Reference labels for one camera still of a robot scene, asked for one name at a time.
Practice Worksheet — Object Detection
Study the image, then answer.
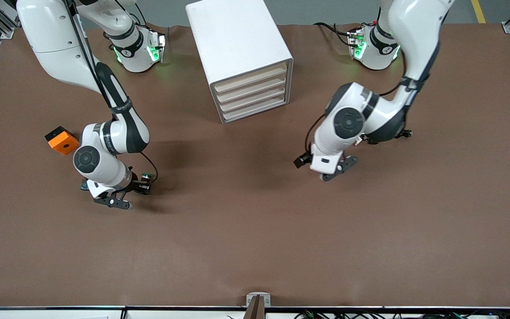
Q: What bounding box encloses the brown table cover sheet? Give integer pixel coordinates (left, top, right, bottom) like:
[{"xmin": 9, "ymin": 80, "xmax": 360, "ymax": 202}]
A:
[{"xmin": 0, "ymin": 23, "xmax": 510, "ymax": 308}]

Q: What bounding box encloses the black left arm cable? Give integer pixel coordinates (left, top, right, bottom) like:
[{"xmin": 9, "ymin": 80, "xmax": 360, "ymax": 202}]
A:
[{"xmin": 304, "ymin": 49, "xmax": 409, "ymax": 155}]

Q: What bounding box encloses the grey mounting bracket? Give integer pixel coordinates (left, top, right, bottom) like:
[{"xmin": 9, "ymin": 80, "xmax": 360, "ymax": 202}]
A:
[{"xmin": 246, "ymin": 292, "xmax": 271, "ymax": 307}]

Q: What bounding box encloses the orange box with hole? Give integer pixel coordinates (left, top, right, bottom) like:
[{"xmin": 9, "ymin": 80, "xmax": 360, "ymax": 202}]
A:
[{"xmin": 45, "ymin": 126, "xmax": 81, "ymax": 156}]

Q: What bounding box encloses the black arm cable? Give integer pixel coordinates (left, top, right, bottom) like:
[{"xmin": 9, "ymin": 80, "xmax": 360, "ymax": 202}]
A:
[
  {"xmin": 62, "ymin": 0, "xmax": 159, "ymax": 183},
  {"xmin": 304, "ymin": 49, "xmax": 409, "ymax": 155}
]

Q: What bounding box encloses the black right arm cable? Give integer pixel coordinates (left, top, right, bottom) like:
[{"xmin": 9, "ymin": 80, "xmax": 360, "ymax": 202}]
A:
[{"xmin": 62, "ymin": 0, "xmax": 159, "ymax": 183}]

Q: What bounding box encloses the black base cable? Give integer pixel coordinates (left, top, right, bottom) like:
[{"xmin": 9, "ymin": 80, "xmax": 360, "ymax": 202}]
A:
[
  {"xmin": 124, "ymin": 4, "xmax": 149, "ymax": 29},
  {"xmin": 313, "ymin": 21, "xmax": 357, "ymax": 47}
]

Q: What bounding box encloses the black cable bundle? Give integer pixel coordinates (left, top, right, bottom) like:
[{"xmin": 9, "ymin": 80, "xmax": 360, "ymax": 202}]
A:
[{"xmin": 294, "ymin": 310, "xmax": 510, "ymax": 319}]

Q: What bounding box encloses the brown camera support post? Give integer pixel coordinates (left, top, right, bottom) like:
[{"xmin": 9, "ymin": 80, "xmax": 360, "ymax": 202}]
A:
[{"xmin": 243, "ymin": 296, "xmax": 267, "ymax": 319}]

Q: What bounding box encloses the white table edge rail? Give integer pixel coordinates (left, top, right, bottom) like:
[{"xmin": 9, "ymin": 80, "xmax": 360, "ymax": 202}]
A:
[{"xmin": 0, "ymin": 306, "xmax": 510, "ymax": 319}]

